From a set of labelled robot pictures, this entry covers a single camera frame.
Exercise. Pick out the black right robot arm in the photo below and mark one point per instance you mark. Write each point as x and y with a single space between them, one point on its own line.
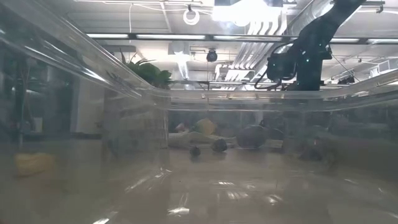
329 21

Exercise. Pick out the clear plastic tupperware container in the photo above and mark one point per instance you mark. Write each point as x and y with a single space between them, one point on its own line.
130 90

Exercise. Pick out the small black ceiling fixture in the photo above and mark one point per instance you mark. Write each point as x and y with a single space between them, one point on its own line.
346 79

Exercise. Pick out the small dark toy berry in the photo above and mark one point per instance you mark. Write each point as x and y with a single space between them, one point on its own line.
219 145

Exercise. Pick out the artificial succulents in white pot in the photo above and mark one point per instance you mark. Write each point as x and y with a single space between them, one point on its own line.
149 73

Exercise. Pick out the white cup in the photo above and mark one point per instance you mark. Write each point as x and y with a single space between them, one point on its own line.
38 124

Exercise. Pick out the small yellow toy fruit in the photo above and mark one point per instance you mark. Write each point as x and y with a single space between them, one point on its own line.
31 163

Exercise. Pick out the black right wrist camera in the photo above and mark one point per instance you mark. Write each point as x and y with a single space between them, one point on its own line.
280 67

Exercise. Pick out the black horizontal frame rail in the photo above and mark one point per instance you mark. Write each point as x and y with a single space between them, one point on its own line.
236 82

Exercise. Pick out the black overhead camera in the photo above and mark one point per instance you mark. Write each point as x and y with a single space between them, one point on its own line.
211 55

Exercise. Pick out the black frame bar with lights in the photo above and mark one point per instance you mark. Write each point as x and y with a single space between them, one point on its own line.
174 36

